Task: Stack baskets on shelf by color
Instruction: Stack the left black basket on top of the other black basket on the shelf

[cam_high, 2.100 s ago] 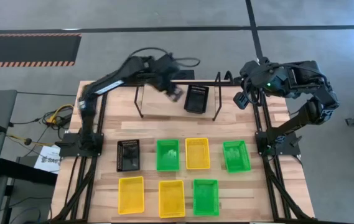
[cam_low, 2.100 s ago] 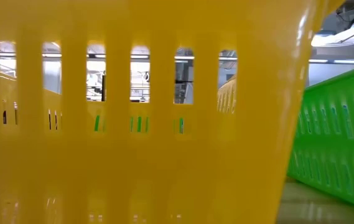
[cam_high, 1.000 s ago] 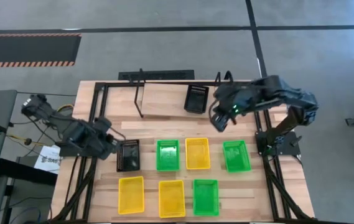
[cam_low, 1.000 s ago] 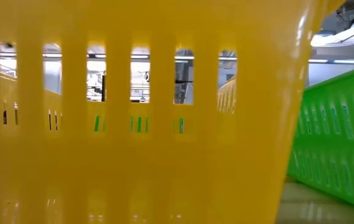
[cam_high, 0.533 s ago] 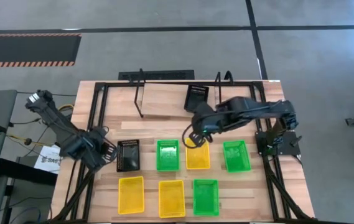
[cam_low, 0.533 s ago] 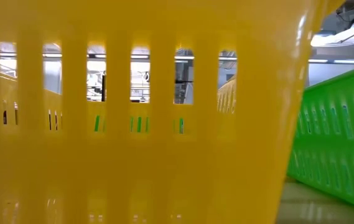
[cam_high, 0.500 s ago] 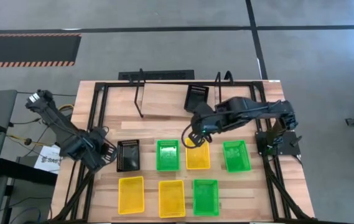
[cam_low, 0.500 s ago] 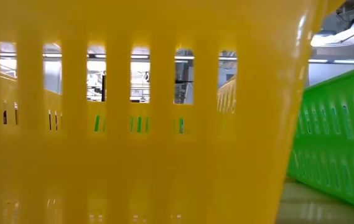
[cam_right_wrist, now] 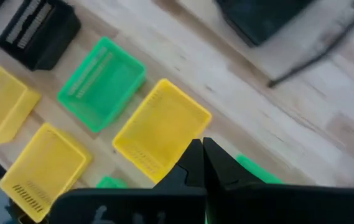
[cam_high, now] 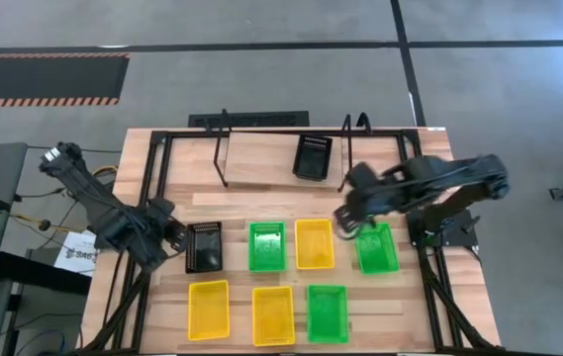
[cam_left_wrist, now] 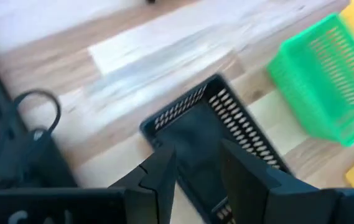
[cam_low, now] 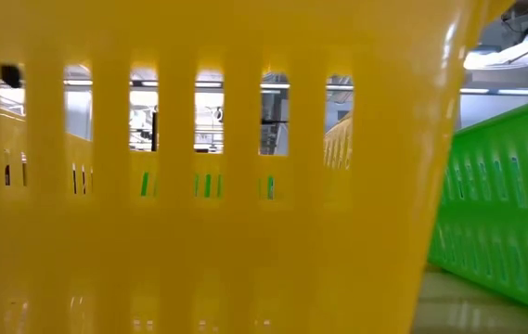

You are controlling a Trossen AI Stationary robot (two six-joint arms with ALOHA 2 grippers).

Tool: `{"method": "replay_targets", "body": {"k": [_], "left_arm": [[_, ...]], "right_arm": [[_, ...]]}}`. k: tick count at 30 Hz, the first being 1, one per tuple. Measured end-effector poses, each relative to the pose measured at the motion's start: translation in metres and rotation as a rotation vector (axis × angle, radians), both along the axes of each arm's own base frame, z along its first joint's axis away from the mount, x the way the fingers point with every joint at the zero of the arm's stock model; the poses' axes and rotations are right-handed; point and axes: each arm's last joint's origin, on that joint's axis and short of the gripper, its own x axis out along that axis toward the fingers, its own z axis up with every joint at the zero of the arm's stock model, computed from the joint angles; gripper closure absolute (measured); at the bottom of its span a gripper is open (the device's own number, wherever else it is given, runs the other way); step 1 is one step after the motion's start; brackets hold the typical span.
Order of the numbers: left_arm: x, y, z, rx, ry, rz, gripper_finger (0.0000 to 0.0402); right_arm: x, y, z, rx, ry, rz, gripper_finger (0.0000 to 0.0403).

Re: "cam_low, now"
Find white ceiling duct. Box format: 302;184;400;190
461;27;528;71

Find ceiling light strip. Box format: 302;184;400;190
62;79;528;97

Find green plastic slotted basket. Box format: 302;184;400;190
427;92;528;322
140;171;276;201

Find yellow plastic slotted basket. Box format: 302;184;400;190
0;0;518;334

